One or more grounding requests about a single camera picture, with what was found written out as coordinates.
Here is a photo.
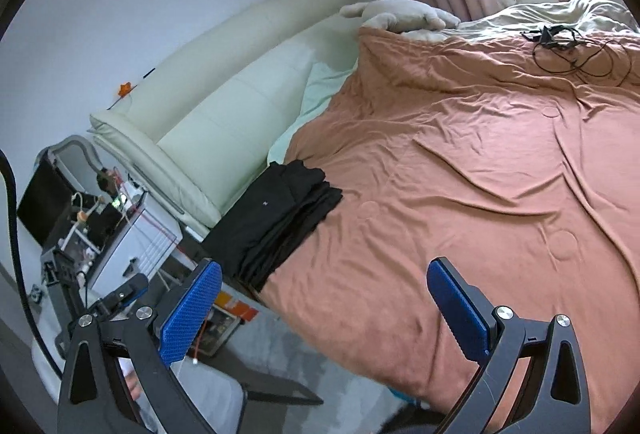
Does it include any black button-up jacket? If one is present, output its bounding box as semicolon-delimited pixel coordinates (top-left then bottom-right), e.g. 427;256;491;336
202;160;343;292

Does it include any person left hand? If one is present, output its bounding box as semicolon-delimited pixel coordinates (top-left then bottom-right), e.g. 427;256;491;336
118;358;142;400

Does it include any cluttered left nightstand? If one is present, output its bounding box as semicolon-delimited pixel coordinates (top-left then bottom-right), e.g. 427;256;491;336
17;134;182;295

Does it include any orange-brown duvet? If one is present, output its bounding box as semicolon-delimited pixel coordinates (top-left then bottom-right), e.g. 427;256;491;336
260;29;639;433

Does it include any cream padded headboard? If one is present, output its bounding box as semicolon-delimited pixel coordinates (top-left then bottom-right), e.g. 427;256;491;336
90;0;370;236

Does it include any orange small toy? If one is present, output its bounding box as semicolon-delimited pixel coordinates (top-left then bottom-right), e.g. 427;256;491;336
117;82;132;98

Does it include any light green pillow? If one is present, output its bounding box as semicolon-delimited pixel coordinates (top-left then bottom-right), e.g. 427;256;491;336
267;63;357;165

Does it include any beige plush toy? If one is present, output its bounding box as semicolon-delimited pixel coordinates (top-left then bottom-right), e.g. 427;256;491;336
340;0;461;34

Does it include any beige patterned blanket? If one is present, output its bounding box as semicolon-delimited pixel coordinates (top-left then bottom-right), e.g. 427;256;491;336
403;0;639;42

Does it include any black thick cable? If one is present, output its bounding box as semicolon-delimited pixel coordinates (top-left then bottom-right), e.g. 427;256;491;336
0;148;64;382

